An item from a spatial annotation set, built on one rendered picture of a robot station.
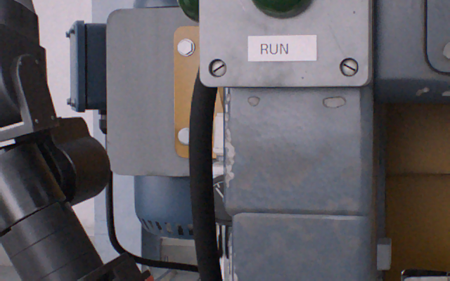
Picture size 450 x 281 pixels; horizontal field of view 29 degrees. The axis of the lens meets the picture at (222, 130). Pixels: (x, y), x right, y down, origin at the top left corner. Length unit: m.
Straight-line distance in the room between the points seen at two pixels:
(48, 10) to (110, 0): 0.75
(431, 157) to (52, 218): 0.28
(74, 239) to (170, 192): 0.26
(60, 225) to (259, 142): 0.24
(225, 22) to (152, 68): 0.47
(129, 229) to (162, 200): 4.60
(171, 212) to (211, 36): 0.51
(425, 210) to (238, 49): 0.37
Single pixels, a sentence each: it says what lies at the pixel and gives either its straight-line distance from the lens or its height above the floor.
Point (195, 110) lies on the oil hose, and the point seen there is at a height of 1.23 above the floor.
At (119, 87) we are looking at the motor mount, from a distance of 0.87.
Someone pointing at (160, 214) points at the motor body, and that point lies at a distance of 0.90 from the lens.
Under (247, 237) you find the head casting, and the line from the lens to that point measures 0.44.
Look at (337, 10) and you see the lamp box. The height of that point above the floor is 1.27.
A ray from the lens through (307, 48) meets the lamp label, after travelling 0.39.
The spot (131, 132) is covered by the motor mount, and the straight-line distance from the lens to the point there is 0.86.
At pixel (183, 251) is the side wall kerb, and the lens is 5.85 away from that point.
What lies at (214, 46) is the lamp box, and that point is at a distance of 0.39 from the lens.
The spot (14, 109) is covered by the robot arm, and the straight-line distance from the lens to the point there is 0.63.
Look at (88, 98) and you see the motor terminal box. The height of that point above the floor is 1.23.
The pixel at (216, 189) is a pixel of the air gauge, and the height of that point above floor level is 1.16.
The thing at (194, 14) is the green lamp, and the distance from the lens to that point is 0.41.
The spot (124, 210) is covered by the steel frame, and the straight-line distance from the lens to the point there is 5.49.
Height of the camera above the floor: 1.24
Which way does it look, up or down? 3 degrees down
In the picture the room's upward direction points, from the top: straight up
